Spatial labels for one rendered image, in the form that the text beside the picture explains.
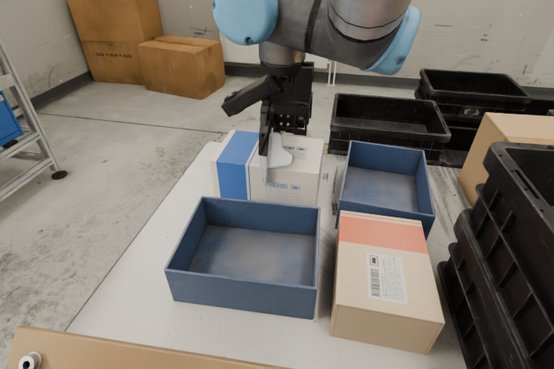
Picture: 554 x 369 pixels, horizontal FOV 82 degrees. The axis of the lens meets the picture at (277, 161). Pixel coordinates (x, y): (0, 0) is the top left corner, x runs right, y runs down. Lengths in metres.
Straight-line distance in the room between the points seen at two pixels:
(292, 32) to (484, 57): 2.99
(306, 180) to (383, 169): 0.23
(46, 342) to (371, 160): 0.61
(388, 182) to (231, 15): 0.48
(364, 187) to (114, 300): 0.48
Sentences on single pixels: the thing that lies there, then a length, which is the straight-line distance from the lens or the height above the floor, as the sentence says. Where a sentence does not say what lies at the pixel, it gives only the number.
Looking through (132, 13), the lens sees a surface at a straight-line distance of 3.17.
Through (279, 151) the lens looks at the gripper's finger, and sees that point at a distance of 0.55.
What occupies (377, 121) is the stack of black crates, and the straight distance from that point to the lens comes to 1.43.
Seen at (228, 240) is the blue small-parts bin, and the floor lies 0.70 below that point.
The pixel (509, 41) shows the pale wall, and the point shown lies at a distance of 3.34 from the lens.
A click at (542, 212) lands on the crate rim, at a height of 0.93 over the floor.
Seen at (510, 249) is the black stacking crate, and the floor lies 0.87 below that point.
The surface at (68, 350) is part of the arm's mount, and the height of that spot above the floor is 0.89.
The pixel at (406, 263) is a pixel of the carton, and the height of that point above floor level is 0.77.
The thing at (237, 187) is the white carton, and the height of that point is 0.74.
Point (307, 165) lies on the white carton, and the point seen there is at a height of 0.79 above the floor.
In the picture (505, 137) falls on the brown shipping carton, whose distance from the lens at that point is 0.64.
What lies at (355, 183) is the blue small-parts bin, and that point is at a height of 0.70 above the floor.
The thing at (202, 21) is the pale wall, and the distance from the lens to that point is 3.35.
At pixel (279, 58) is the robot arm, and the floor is 0.98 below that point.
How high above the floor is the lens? 1.12
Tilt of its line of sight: 35 degrees down
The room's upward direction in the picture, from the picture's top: straight up
